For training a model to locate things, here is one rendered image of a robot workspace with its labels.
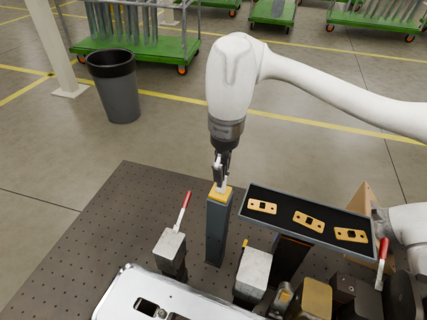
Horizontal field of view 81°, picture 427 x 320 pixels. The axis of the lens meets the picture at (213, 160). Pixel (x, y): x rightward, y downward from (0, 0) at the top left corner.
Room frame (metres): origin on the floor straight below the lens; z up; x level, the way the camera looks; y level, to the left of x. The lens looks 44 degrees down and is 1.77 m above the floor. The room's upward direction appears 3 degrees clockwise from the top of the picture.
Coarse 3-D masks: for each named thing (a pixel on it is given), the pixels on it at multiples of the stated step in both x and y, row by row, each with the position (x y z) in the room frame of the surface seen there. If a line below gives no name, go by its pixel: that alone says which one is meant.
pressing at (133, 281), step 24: (120, 288) 0.25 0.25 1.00; (144, 288) 0.26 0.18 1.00; (168, 288) 0.26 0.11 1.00; (192, 288) 0.26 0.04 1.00; (96, 312) 0.19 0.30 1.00; (120, 312) 0.19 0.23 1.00; (168, 312) 0.20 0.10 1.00; (192, 312) 0.20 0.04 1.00; (216, 312) 0.21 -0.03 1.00; (240, 312) 0.21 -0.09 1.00
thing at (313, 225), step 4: (296, 212) 0.43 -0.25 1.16; (300, 212) 0.43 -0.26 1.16; (296, 216) 0.42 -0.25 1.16; (300, 216) 0.42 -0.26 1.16; (304, 216) 0.42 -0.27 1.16; (308, 216) 0.42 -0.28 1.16; (296, 220) 0.40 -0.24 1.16; (300, 220) 0.40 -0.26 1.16; (304, 220) 0.41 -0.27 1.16; (308, 220) 0.40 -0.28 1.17; (312, 220) 0.40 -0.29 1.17; (316, 220) 0.41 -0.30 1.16; (304, 224) 0.39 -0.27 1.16; (308, 224) 0.39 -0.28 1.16; (312, 224) 0.39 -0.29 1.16; (316, 224) 0.39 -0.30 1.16; (320, 224) 0.40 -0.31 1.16; (324, 224) 0.40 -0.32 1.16; (312, 228) 0.38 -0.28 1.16; (316, 228) 0.38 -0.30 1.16; (320, 228) 0.38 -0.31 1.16; (320, 232) 0.37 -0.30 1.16
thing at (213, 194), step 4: (212, 188) 0.51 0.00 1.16; (228, 188) 0.51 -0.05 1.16; (212, 192) 0.49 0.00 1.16; (216, 192) 0.49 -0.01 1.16; (228, 192) 0.50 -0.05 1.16; (208, 196) 0.48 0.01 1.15; (212, 196) 0.48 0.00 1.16; (216, 196) 0.48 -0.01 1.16; (220, 196) 0.48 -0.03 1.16; (224, 196) 0.48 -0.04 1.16; (228, 196) 0.48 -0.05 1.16; (220, 200) 0.47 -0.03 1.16; (224, 200) 0.47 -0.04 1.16
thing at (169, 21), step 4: (168, 0) 6.37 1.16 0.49; (172, 0) 6.51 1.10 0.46; (172, 4) 6.49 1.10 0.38; (164, 8) 6.40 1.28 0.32; (168, 8) 6.38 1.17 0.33; (168, 12) 6.38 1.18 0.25; (172, 12) 6.47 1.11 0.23; (168, 16) 6.38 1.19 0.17; (172, 16) 6.45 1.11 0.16; (168, 20) 6.38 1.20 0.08; (172, 20) 6.43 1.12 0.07; (160, 24) 6.33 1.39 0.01; (164, 24) 6.30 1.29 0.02; (168, 24) 6.31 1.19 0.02; (172, 24) 6.32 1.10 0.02; (176, 24) 6.39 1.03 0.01
